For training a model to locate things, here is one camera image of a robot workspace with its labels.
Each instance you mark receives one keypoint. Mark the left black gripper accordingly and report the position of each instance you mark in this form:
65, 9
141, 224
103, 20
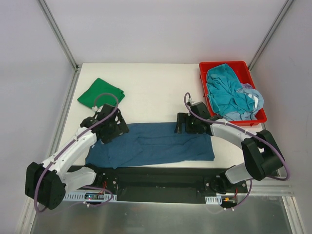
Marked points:
121, 121

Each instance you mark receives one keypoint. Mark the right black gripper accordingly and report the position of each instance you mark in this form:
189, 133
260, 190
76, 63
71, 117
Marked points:
182, 122

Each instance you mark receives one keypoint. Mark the dark blue t-shirt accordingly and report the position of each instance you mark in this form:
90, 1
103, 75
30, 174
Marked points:
149, 144

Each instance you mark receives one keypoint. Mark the green t-shirt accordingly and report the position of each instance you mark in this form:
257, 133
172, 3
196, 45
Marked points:
97, 88

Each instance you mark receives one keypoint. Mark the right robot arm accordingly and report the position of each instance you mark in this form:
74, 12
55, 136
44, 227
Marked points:
262, 156

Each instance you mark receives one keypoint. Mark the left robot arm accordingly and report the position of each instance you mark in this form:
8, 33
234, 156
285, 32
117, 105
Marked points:
48, 182

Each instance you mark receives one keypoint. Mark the teal t-shirt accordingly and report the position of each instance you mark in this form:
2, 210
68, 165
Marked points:
221, 84

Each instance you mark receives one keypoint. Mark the light blue t-shirt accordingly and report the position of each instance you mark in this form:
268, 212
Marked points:
245, 104

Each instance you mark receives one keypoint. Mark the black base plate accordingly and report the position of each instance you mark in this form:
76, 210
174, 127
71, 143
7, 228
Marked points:
162, 185

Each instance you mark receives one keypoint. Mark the left aluminium frame post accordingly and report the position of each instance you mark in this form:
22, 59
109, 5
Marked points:
57, 32

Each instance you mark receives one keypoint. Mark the aluminium frame post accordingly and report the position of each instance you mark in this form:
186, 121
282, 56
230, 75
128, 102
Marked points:
271, 32
57, 32

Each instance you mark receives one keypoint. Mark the left white cable duct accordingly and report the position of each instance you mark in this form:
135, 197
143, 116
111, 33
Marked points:
89, 197

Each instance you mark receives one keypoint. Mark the white cable duct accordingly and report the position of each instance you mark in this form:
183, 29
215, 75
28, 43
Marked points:
213, 200
89, 197

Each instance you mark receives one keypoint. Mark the right white cable duct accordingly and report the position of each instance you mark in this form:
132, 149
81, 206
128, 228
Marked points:
213, 200

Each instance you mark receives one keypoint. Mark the right aluminium frame post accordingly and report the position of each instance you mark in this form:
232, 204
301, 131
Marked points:
271, 32

